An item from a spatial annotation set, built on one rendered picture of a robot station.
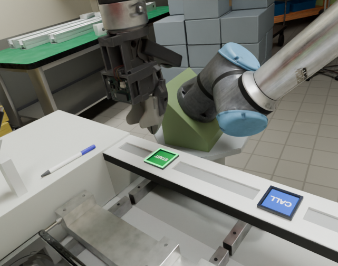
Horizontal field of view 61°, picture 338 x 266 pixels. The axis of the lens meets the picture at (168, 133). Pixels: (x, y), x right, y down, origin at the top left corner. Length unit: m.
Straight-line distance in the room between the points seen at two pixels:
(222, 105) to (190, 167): 0.19
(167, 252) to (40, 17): 3.86
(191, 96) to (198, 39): 2.19
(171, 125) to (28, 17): 3.36
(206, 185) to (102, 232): 0.23
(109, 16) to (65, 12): 3.96
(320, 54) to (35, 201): 0.64
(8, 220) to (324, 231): 0.55
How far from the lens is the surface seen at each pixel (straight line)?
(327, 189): 2.07
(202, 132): 0.88
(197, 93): 0.85
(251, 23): 2.84
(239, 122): 0.70
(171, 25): 3.13
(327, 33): 0.63
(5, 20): 3.93
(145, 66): 0.51
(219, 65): 0.80
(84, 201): 0.67
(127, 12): 0.48
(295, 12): 6.15
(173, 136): 0.91
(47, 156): 0.76
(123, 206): 0.72
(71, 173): 0.68
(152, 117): 0.55
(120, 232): 0.61
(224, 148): 0.90
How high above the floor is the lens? 1.32
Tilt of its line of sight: 30 degrees down
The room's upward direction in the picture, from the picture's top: 9 degrees counter-clockwise
